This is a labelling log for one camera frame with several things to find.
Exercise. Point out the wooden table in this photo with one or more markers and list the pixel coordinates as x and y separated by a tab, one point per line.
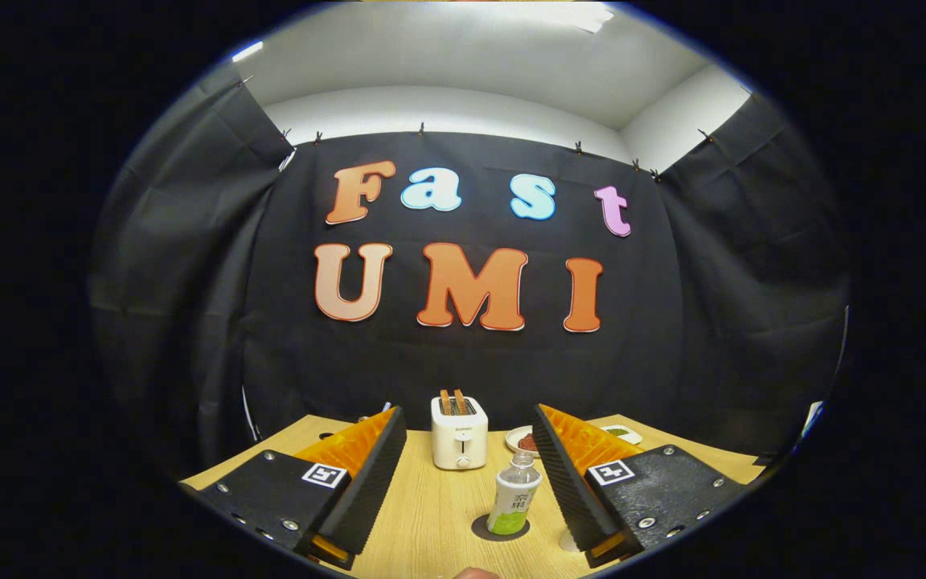
431	515

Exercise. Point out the small ceiling light panel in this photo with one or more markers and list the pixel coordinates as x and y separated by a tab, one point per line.
247	51

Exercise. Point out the dark round coaster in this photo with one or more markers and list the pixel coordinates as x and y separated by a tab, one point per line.
479	529

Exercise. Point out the large ceiling light panel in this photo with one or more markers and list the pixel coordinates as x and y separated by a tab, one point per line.
567	12

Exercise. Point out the white flower-shaped dish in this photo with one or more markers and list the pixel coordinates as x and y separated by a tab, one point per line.
622	434

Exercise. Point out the juice bottle white green label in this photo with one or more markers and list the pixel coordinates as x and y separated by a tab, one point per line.
513	503

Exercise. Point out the small plate with brown food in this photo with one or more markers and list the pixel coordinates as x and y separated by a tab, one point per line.
523	441

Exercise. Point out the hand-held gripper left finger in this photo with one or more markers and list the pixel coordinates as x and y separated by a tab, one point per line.
366	482

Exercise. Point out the black backdrop cloth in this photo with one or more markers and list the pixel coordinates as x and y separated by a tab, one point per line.
431	370

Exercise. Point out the toast slice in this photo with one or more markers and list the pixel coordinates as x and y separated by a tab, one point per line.
460	402
445	402

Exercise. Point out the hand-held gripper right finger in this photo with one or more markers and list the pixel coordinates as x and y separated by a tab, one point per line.
571	482

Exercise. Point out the white toaster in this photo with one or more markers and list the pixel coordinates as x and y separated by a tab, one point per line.
460	442

